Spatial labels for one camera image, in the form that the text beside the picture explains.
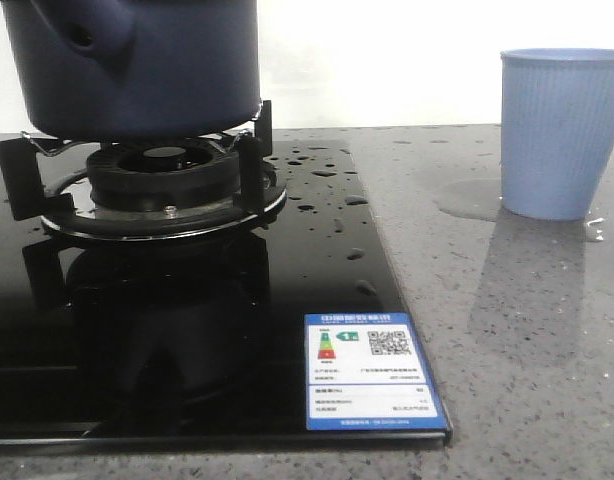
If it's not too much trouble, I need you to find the dark blue pot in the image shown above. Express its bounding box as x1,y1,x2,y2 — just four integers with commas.
2,1,260,141

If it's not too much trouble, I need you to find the light blue ribbed cup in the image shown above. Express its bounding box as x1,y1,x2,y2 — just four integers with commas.
501,48,614,221

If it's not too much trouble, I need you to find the black right pot support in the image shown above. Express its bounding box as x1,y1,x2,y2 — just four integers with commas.
0,101,272,220

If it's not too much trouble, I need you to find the right gas burner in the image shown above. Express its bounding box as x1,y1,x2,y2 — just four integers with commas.
41,138,287,242

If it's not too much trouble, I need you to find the blue energy label sticker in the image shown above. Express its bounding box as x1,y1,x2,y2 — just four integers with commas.
305,312,450,434

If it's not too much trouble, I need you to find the black glass gas stove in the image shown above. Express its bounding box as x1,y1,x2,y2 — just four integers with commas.
0,139,452,452

